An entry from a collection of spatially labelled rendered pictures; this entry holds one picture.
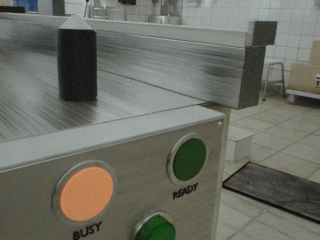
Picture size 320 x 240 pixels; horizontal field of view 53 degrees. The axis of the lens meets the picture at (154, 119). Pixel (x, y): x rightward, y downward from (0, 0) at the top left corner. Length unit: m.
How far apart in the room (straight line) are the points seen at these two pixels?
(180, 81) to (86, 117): 0.11
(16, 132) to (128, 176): 0.07
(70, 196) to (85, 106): 0.09
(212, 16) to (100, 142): 4.89
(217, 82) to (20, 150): 0.16
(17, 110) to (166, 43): 0.15
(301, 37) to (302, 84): 0.73
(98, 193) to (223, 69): 0.14
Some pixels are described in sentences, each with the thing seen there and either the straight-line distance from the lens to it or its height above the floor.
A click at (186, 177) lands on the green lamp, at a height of 0.80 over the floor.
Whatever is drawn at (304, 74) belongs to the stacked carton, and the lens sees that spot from 3.89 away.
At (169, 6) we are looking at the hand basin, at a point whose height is 1.05.
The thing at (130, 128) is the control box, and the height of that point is 0.84.
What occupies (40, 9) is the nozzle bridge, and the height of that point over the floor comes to 0.91.
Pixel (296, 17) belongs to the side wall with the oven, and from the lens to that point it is 4.44.
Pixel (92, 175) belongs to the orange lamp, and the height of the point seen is 0.82.
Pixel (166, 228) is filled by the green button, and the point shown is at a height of 0.77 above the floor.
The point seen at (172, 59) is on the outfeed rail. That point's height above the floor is 0.87.
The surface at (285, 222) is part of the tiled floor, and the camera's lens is 1.72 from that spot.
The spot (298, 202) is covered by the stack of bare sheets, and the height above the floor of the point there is 0.02.
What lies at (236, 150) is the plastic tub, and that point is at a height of 0.08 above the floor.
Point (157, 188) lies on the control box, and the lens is 0.22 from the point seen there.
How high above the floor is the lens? 0.91
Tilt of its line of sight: 18 degrees down
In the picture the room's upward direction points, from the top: 2 degrees clockwise
